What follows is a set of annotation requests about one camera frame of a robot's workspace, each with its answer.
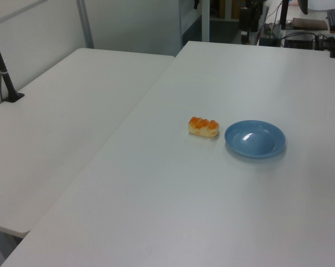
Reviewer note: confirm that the black camera stand pole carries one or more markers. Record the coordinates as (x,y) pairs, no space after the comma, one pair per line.
(2,73)

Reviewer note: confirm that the black electronics box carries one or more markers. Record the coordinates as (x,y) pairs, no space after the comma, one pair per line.
(299,43)

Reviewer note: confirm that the grey metal partition post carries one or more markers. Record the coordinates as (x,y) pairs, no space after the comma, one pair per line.
(86,25)

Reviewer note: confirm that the orange glazed bread roll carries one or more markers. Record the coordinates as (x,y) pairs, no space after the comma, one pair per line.
(204,128)

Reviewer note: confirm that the black equipment column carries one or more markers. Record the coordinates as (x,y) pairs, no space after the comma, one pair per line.
(245,25)

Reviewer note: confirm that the blue round plate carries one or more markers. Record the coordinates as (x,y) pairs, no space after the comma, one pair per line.
(254,140)

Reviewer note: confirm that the white side table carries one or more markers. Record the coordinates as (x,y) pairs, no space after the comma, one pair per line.
(59,116)

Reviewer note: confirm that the black monitor stand pole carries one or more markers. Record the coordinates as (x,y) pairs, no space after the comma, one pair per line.
(284,14)

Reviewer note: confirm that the white metal shelf frame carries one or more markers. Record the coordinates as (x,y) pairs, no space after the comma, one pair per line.
(205,22)

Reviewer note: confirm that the brown pouch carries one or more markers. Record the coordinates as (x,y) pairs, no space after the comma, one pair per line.
(309,24)

